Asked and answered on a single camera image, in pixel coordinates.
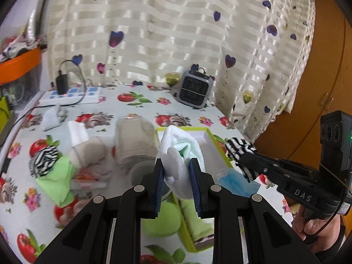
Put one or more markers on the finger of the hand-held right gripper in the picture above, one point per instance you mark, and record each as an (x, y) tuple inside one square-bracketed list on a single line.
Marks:
[(255, 170), (265, 161)]

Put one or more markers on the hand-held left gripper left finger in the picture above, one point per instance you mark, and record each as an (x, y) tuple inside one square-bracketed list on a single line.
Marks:
[(160, 181)]

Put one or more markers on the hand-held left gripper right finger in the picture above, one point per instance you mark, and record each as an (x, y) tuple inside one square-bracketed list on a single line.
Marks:
[(194, 181)]

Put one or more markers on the black white striped sock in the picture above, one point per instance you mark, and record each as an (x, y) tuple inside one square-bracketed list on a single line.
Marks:
[(242, 148), (44, 161)]

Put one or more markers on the mint green cloth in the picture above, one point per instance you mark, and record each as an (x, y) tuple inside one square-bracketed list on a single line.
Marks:
[(187, 150)]

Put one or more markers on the green rimmed tray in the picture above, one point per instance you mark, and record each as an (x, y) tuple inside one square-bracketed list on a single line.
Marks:
[(211, 154)]

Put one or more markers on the white and mint sock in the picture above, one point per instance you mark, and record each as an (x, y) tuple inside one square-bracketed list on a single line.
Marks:
[(176, 143)]

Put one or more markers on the white work glove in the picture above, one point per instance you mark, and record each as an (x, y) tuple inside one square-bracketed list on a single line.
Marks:
[(52, 119)]

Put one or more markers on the person's right hand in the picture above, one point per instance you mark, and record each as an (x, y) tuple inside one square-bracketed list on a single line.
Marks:
[(309, 228)]

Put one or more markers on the blue face mask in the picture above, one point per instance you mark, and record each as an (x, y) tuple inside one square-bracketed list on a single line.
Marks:
[(236, 183)]

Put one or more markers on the light green folded towel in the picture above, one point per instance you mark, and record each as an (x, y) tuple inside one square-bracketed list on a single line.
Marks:
[(202, 220)]

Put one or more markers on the beige knit cloth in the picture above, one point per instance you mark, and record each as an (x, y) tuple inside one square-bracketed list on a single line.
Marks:
[(133, 137)]

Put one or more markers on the beige rolled sock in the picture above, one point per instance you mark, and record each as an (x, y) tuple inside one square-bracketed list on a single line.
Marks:
[(86, 150)]

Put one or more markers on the fruit print tablecloth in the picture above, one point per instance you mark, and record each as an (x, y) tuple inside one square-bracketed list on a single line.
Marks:
[(115, 107)]

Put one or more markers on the small grey heater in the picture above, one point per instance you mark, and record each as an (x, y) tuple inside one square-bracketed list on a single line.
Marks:
[(194, 88)]

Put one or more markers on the white folded cloth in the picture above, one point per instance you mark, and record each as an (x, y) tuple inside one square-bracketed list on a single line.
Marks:
[(78, 133)]

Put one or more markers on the light green cloth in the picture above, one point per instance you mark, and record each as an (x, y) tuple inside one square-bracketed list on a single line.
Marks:
[(56, 181)]

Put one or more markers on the wooden cabinet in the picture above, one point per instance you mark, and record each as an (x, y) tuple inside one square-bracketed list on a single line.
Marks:
[(324, 60)]

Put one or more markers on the white blue power strip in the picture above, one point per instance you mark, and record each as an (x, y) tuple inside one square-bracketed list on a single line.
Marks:
[(68, 96)]

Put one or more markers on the black power adapter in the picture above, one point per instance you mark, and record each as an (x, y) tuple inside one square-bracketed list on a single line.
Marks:
[(62, 82)]

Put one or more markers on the striped curtain with hearts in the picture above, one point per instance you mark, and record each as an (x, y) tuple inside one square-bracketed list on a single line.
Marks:
[(165, 33)]

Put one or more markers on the green cardboard box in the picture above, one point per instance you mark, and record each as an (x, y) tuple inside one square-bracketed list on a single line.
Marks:
[(5, 112)]

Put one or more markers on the clear bin with orange lid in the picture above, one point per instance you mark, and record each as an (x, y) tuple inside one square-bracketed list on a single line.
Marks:
[(19, 66)]

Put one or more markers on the pile of mixed packets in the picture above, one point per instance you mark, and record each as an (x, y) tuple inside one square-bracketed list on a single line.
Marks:
[(16, 44)]

